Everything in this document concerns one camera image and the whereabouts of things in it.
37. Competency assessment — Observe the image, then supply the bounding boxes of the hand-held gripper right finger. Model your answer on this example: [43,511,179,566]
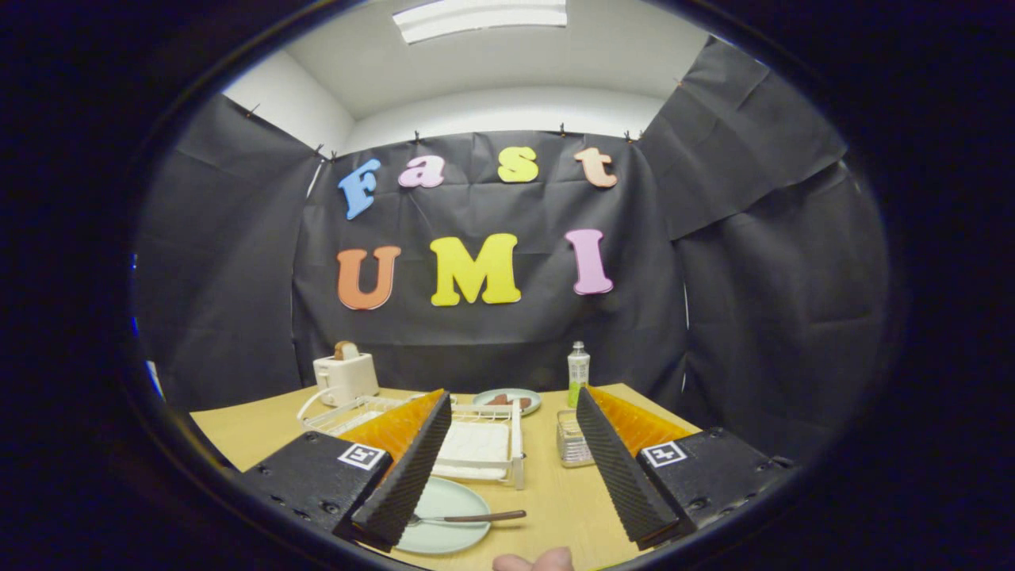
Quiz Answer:
[575,386,798,552]

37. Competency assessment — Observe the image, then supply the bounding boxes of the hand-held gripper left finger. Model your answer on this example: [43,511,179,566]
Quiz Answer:
[242,389,453,554]

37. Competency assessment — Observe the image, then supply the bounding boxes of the metal wire basket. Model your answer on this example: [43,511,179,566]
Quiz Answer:
[556,409,596,469]

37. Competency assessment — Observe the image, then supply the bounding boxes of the white wire dish rack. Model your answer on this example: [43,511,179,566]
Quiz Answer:
[297,389,526,490]

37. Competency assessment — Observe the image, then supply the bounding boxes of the wooden handle metal spoon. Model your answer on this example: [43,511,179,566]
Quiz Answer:
[406,509,527,528]

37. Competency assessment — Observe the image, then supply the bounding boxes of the pale green food plate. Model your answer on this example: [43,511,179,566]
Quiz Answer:
[473,388,542,416]

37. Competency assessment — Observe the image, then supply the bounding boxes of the green label plastic bottle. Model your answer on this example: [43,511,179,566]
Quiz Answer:
[567,341,591,409]

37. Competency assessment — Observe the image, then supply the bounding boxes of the white toaster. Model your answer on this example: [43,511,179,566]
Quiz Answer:
[313,351,380,408]

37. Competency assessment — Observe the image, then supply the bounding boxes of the black backdrop cloth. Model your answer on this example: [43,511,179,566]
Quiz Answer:
[131,36,889,469]

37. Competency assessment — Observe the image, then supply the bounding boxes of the ceiling light panel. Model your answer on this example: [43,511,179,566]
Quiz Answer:
[393,0,569,44]

